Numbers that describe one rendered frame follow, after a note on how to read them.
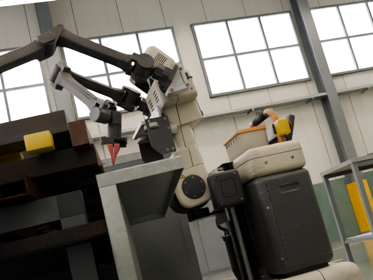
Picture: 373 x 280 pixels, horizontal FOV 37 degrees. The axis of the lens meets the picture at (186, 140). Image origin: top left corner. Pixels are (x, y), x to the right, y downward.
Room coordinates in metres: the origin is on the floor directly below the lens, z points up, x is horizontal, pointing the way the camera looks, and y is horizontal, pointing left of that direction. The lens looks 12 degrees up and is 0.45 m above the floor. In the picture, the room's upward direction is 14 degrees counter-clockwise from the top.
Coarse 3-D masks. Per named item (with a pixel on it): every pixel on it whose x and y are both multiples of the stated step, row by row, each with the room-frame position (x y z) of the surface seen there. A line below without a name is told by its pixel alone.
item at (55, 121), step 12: (24, 120) 1.28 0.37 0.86; (36, 120) 1.28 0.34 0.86; (48, 120) 1.29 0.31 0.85; (60, 120) 1.29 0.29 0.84; (0, 132) 1.27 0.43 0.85; (12, 132) 1.27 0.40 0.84; (24, 132) 1.28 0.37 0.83; (36, 132) 1.28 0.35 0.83; (60, 132) 1.29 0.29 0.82; (0, 144) 1.27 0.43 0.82; (12, 144) 1.29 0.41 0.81; (24, 144) 1.32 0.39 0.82; (60, 144) 1.41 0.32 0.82; (24, 156) 1.50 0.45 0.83
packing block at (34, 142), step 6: (42, 132) 1.24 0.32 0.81; (48, 132) 1.24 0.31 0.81; (24, 138) 1.23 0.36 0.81; (30, 138) 1.24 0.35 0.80; (36, 138) 1.24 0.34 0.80; (42, 138) 1.24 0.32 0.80; (48, 138) 1.24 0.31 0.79; (30, 144) 1.24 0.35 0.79; (36, 144) 1.24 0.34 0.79; (42, 144) 1.24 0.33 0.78; (48, 144) 1.24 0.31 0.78; (30, 150) 1.24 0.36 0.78; (36, 150) 1.24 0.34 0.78; (42, 150) 1.26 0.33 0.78; (48, 150) 1.27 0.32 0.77
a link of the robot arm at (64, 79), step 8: (64, 64) 2.29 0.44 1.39; (64, 72) 2.26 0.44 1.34; (56, 80) 2.27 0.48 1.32; (64, 80) 2.24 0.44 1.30; (72, 80) 2.23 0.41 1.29; (56, 88) 2.29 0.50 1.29; (72, 88) 2.20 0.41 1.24; (80, 88) 2.18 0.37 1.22; (80, 96) 2.17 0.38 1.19; (88, 96) 2.14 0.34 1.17; (96, 96) 2.18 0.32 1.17; (88, 104) 2.14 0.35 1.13; (96, 104) 2.12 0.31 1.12; (104, 104) 2.08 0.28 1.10
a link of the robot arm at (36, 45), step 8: (48, 32) 1.99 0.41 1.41; (40, 40) 1.96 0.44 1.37; (48, 40) 1.97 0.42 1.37; (24, 48) 1.95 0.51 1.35; (32, 48) 1.96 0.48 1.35; (40, 48) 1.97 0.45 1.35; (0, 56) 1.90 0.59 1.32; (8, 56) 1.91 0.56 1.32; (16, 56) 1.92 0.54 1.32; (24, 56) 1.94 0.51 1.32; (32, 56) 1.97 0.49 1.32; (40, 56) 2.00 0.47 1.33; (0, 64) 1.88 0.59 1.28; (8, 64) 1.90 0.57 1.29; (16, 64) 1.93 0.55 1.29; (0, 72) 1.90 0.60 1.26
